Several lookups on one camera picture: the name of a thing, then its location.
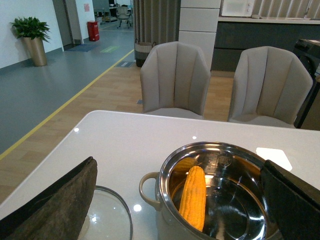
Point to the dark kitchen counter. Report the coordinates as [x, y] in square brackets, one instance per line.
[235, 36]

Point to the white microwave oven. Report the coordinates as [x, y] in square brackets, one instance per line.
[237, 8]

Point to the yellow corn cob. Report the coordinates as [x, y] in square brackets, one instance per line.
[193, 200]

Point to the glass pot lid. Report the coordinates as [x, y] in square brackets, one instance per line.
[108, 217]

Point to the grey office chair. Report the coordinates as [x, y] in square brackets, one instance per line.
[123, 14]

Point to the blue floor mat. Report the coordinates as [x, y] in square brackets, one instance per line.
[82, 48]

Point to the beige dining chair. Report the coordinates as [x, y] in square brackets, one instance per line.
[268, 88]
[174, 81]

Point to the beige right dining chair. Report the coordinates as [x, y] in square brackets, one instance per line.
[268, 88]

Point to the beige left dining chair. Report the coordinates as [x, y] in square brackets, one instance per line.
[174, 81]

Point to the grey curtain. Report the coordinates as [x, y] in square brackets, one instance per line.
[156, 21]

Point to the cream electric cooking pot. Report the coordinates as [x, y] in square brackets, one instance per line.
[235, 203]

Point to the white tall cabinet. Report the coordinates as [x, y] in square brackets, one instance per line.
[198, 25]

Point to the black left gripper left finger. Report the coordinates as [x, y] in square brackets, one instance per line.
[58, 212]

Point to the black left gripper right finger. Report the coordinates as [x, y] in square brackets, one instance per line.
[293, 203]

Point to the green potted plant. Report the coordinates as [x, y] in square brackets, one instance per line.
[33, 32]

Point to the red fire extinguisher box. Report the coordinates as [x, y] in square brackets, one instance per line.
[93, 30]

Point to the woven laundry basket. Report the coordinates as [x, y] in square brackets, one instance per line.
[141, 51]

